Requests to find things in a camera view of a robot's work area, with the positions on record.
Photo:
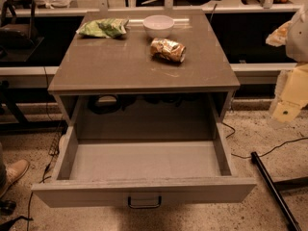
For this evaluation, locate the grey cabinet with top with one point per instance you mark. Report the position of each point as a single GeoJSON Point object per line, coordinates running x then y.
{"type": "Point", "coordinates": [116, 90]}

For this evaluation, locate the tan shoe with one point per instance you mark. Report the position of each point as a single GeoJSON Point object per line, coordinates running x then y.
{"type": "Point", "coordinates": [11, 173]}

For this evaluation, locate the black chair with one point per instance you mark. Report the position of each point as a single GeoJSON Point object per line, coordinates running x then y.
{"type": "Point", "coordinates": [18, 41]}

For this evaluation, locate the black metal stand leg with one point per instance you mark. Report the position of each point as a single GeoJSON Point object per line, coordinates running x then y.
{"type": "Point", "coordinates": [292, 224]}

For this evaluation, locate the crushed orange soda can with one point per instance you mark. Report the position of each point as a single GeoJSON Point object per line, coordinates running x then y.
{"type": "Point", "coordinates": [168, 49]}

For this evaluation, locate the green chip bag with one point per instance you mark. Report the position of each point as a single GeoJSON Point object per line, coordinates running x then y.
{"type": "Point", "coordinates": [104, 28]}

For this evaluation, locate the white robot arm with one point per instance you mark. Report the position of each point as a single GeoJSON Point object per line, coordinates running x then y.
{"type": "Point", "coordinates": [297, 46]}

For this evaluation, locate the black drawer handle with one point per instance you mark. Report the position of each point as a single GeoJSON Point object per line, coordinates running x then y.
{"type": "Point", "coordinates": [152, 203]}

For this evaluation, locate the white ceramic bowl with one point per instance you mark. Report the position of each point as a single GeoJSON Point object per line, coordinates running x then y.
{"type": "Point", "coordinates": [158, 26]}

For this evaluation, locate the open grey top drawer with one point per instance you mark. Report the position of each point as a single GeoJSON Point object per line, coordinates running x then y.
{"type": "Point", "coordinates": [177, 152]}

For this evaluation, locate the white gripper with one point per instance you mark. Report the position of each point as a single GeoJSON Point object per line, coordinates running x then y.
{"type": "Point", "coordinates": [298, 42]}

